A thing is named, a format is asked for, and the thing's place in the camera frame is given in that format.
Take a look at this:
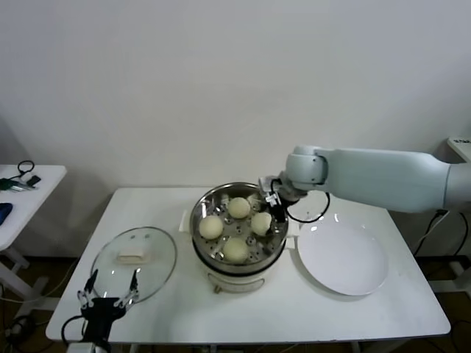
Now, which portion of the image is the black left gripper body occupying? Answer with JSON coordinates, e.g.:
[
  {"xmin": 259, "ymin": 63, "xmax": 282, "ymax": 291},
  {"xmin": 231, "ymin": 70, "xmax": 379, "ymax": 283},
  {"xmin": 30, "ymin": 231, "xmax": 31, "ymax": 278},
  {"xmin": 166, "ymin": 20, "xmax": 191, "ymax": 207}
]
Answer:
[{"xmin": 79, "ymin": 297, "xmax": 126, "ymax": 339}]

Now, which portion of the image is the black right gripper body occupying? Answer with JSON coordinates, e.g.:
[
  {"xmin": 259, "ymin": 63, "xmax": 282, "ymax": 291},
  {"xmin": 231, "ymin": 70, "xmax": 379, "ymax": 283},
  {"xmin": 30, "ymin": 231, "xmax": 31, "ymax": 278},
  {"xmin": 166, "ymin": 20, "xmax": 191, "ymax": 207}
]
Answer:
[{"xmin": 268, "ymin": 200, "xmax": 288, "ymax": 225}]

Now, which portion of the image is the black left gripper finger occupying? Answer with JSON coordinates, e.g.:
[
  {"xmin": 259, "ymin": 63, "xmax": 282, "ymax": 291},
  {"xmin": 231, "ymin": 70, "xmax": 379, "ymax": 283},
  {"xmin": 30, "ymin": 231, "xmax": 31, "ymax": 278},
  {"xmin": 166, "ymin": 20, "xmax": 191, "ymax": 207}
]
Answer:
[
  {"xmin": 77, "ymin": 270, "xmax": 99, "ymax": 308},
  {"xmin": 113, "ymin": 270, "xmax": 140, "ymax": 308}
]

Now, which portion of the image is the white steamed baozi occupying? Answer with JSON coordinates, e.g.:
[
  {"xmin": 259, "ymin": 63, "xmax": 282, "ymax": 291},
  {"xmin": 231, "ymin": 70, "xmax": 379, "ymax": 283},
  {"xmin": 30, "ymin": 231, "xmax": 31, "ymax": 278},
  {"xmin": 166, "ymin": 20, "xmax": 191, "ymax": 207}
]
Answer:
[
  {"xmin": 198, "ymin": 215, "xmax": 224, "ymax": 240},
  {"xmin": 222, "ymin": 237, "xmax": 250, "ymax": 264},
  {"xmin": 227, "ymin": 196, "xmax": 252, "ymax": 221},
  {"xmin": 249, "ymin": 212, "xmax": 274, "ymax": 237}
]

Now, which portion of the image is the glass lid with white handle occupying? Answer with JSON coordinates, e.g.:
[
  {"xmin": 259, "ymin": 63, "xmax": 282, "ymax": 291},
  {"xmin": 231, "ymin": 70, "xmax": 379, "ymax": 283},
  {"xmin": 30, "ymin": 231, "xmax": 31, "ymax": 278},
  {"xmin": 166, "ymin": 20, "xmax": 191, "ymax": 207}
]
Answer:
[{"xmin": 90, "ymin": 227, "xmax": 178, "ymax": 306}]

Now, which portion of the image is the perforated steel steamer basket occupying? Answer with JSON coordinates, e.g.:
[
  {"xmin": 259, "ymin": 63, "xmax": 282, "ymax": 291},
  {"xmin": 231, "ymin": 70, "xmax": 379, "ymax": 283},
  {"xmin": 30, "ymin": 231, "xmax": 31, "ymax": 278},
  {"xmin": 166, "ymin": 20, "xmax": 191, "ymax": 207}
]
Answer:
[{"xmin": 179, "ymin": 182, "xmax": 300, "ymax": 268}]

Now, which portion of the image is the white round plate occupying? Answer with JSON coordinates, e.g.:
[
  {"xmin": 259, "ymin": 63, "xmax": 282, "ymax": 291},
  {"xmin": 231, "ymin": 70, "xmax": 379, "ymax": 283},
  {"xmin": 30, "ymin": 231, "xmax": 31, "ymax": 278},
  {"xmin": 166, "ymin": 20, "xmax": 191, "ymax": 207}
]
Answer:
[{"xmin": 297, "ymin": 213, "xmax": 389, "ymax": 296}]

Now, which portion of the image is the white electric cooker pot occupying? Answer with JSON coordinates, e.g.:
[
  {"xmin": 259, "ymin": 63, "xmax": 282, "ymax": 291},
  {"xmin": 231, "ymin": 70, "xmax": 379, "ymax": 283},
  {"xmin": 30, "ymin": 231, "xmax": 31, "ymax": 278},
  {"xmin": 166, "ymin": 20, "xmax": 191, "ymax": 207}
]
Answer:
[{"xmin": 191, "ymin": 235, "xmax": 295, "ymax": 295}]

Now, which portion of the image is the white side table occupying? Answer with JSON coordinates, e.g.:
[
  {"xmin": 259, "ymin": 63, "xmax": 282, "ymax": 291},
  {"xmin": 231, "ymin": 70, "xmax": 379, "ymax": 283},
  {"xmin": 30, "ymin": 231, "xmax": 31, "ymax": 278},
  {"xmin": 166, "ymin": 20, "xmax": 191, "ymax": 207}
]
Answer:
[{"xmin": 0, "ymin": 164, "xmax": 68, "ymax": 306}]

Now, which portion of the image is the white table with black label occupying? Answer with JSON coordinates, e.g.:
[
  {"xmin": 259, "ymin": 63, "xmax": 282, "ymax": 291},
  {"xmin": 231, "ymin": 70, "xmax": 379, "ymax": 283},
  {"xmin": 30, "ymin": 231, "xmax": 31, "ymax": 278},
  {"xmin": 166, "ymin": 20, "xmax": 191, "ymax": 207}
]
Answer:
[{"xmin": 446, "ymin": 136, "xmax": 471, "ymax": 166}]

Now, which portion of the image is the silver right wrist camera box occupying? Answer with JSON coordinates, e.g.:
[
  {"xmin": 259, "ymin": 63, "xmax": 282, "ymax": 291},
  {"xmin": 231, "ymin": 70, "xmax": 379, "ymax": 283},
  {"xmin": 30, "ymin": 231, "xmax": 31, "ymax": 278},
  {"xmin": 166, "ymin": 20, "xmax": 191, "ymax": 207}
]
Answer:
[{"xmin": 258, "ymin": 176, "xmax": 283, "ymax": 205}]

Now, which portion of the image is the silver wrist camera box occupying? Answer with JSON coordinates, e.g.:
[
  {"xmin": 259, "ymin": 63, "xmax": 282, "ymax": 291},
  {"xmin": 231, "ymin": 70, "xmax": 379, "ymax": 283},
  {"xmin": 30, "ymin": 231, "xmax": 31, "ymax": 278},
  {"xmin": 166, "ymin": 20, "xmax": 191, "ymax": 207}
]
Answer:
[
  {"xmin": 258, "ymin": 176, "xmax": 283, "ymax": 205},
  {"xmin": 68, "ymin": 341, "xmax": 96, "ymax": 353}
]

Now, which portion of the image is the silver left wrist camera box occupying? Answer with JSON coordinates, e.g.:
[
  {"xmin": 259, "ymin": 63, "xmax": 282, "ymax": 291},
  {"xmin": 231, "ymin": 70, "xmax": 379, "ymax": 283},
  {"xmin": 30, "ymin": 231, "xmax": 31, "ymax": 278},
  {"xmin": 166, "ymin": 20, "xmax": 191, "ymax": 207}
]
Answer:
[{"xmin": 68, "ymin": 341, "xmax": 96, "ymax": 353}]

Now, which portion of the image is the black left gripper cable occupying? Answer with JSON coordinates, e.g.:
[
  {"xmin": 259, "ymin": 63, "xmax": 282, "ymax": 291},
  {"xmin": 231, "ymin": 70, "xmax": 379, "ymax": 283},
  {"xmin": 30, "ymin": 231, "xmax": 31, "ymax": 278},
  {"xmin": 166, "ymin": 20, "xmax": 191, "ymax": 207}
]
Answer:
[{"xmin": 61, "ymin": 315, "xmax": 88, "ymax": 345}]

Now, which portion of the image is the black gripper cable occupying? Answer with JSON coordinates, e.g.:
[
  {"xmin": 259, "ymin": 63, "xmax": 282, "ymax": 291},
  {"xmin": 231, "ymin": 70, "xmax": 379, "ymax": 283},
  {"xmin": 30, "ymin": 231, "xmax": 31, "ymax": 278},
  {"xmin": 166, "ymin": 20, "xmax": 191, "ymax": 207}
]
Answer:
[
  {"xmin": 61, "ymin": 315, "xmax": 88, "ymax": 345},
  {"xmin": 286, "ymin": 190, "xmax": 331, "ymax": 224}
]

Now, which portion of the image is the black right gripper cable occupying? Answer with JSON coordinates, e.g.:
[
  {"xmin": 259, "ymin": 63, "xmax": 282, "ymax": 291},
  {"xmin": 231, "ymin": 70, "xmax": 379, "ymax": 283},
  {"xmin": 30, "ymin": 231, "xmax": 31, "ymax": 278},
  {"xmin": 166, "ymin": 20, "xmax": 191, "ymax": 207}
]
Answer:
[{"xmin": 286, "ymin": 190, "xmax": 331, "ymax": 224}]

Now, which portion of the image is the black power cable with adapter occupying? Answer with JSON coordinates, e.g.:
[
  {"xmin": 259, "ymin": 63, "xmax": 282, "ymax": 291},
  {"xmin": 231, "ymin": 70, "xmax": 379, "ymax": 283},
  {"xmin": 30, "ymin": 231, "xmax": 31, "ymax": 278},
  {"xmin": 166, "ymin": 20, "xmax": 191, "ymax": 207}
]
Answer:
[{"xmin": 411, "ymin": 209, "xmax": 471, "ymax": 258}]

